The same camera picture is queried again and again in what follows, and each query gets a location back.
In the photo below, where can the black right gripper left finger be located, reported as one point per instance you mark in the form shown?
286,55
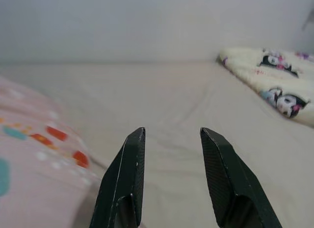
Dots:
122,184

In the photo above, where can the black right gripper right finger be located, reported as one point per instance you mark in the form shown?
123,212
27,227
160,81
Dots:
233,184

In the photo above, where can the pink patterned pillow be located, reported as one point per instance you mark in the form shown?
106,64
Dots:
36,176

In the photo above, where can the bed with cream sheet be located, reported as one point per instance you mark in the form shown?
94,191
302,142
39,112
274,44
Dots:
171,95

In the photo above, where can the cream cartoon print blanket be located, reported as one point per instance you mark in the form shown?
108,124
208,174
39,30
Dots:
245,66

